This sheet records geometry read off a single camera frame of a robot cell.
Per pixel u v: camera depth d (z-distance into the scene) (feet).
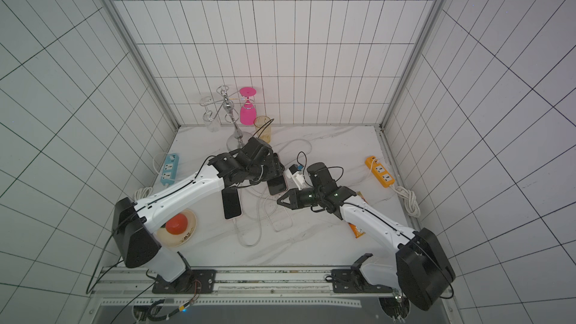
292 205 2.22
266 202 2.95
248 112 3.32
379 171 3.21
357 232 2.70
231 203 2.98
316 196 2.15
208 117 2.97
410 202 2.87
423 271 1.31
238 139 3.57
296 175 2.38
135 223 1.41
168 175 3.20
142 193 3.09
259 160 1.99
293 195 2.24
